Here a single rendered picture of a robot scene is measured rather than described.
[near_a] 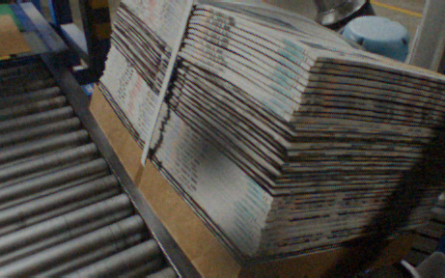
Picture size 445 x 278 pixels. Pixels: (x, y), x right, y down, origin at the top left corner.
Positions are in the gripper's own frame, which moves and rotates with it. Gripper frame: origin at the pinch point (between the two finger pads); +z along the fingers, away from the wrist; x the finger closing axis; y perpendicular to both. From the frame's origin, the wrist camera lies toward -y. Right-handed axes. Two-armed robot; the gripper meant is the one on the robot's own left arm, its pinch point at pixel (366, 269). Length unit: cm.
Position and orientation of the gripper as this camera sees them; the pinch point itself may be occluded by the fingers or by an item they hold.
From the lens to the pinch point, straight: 54.6
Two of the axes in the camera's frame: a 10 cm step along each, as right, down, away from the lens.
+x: -8.0, -0.4, -6.0
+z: -5.2, -4.6, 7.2
